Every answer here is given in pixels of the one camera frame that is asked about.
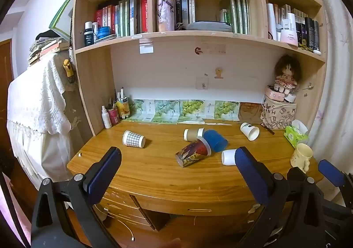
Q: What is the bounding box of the brown wooden door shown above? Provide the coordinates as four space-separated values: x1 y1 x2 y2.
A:
0 39 15 87

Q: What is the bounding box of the pink round tin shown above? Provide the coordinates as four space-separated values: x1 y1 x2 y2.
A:
266 85 286 101

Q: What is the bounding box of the row of small white boxes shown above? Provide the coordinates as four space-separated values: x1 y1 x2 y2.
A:
274 3 308 26

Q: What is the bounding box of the green tissue pack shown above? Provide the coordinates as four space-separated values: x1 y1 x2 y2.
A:
284 120 309 147

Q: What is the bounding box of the brown drawing card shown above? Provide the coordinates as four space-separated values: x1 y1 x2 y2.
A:
238 102 264 125

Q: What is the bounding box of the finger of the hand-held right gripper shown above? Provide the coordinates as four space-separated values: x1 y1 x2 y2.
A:
318 159 353 208
287 167 306 183

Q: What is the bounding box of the white spray bottle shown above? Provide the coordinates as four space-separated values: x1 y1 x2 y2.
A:
101 105 112 129

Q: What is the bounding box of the green grape picture card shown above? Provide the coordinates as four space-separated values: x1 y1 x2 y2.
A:
126 99 156 123
178 99 206 122
204 100 240 122
150 100 181 124

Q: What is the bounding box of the black cosmetic bottle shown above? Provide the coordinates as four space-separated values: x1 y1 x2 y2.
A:
84 21 95 46

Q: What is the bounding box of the red pen holder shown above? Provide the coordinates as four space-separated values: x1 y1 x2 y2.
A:
107 107 120 127

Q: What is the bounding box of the row of red and green books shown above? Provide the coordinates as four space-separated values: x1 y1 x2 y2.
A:
94 0 148 38

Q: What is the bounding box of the colourful printed paper cup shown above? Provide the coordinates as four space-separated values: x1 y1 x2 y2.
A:
175 138 212 168

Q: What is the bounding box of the white cosmetic tube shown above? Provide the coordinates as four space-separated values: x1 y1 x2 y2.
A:
266 3 278 41

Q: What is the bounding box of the brown haired rag doll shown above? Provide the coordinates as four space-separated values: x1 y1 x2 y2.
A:
274 54 302 92

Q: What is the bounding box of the white cable with plug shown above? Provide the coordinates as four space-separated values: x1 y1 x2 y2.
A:
103 207 136 242

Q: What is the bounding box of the cream ceramic mug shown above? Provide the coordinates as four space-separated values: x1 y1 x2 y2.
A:
290 143 313 173

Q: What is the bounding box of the wooden desk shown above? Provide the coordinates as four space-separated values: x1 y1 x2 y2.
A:
67 120 324 233

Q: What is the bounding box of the row of black and white books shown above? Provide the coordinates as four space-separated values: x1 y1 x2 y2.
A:
163 0 196 27

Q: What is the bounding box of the blue plastic cup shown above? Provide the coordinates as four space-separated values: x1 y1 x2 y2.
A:
203 129 229 153

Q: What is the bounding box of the pale floral curtain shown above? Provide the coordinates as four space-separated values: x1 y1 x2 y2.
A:
306 0 353 199

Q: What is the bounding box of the letter printed fabric basket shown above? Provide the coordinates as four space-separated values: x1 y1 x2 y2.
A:
261 94 298 130

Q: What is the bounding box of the white paper label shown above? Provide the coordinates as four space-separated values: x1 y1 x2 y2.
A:
139 39 153 54

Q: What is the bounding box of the white lace cloth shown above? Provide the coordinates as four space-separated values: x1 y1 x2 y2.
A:
7 52 79 182

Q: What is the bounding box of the white cup with green print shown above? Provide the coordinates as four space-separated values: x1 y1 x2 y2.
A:
240 122 260 142

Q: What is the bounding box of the grey checked paper cup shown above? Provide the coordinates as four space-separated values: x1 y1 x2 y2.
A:
122 130 146 149

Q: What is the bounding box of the brown paper cup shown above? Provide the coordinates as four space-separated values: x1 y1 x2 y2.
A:
184 127 205 142

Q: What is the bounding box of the green framed picture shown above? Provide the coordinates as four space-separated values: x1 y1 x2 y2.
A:
49 0 77 42

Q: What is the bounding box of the white printed cylinder box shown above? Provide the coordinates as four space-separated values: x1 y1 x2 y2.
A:
157 0 175 32

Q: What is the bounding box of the stack of old books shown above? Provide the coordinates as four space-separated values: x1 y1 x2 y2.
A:
28 37 69 66

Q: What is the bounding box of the small wooden desk drawer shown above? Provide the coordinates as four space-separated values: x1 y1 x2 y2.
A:
99 199 144 220
105 186 138 206

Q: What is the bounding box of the row of black bottles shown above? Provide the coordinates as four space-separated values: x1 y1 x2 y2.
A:
296 17 321 50

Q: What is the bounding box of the grey round cushion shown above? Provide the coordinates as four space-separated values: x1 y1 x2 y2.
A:
186 20 234 33

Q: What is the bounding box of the yellow labelled bottle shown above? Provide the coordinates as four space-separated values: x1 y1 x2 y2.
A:
117 98 131 119

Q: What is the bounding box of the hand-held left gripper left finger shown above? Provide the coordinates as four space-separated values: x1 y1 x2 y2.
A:
31 147 122 248

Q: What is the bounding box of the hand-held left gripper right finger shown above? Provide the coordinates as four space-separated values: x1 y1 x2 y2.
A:
234 147 325 248

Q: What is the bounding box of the white and pink bottle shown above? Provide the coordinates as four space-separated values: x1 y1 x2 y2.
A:
279 12 300 46

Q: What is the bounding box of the wooden bookshelf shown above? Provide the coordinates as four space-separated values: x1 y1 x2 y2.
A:
68 0 329 137

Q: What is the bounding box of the plain white paper cup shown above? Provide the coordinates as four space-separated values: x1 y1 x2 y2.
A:
221 149 238 166

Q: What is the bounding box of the yellow toy figure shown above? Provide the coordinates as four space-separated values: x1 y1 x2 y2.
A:
63 58 75 78

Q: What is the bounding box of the wide wooden desk drawer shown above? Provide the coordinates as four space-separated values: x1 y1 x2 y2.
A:
136 195 257 217

